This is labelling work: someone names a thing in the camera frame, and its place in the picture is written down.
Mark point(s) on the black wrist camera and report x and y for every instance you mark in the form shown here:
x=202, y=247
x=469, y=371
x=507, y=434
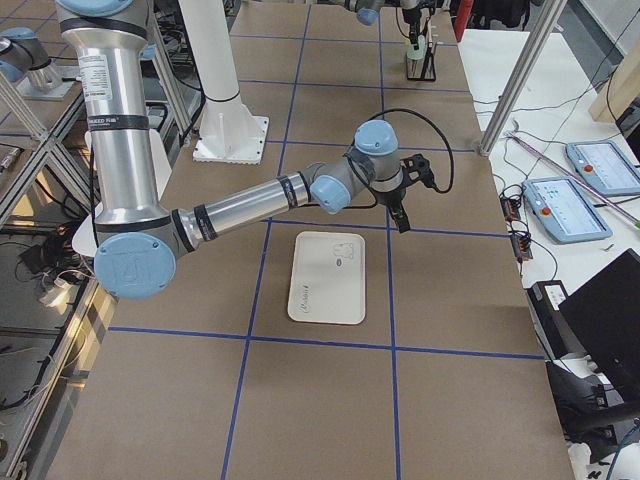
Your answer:
x=416, y=168

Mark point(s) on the black laptop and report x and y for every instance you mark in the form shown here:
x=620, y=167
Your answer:
x=604, y=315

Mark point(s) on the black orange connector box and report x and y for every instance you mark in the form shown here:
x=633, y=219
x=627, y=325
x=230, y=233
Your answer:
x=511, y=208

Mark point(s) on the pale green plastic cup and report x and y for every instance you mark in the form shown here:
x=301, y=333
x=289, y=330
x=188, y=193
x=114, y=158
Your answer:
x=417, y=51

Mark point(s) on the far blue teach pendant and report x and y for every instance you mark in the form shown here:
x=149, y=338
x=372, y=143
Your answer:
x=604, y=167

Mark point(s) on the black wire cup rack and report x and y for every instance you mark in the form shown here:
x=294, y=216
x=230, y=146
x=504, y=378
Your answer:
x=422, y=70

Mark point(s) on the beige rabbit serving tray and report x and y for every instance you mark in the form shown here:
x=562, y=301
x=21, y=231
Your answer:
x=328, y=282

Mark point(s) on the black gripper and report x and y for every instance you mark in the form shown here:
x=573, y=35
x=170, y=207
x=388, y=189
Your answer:
x=391, y=197

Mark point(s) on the near blue teach pendant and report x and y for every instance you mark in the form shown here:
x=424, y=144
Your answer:
x=564, y=210

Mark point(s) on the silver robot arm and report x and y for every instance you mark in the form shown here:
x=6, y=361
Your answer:
x=368, y=11
x=138, y=240

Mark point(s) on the black device box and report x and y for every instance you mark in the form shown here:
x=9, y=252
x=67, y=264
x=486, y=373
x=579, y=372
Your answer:
x=555, y=335

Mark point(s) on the aluminium frame post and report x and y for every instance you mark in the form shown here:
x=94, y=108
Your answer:
x=536, y=40

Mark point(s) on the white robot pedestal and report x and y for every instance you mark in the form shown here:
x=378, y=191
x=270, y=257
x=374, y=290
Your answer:
x=228, y=132

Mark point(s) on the blue teach pendant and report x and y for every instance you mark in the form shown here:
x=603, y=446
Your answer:
x=604, y=167
x=564, y=210

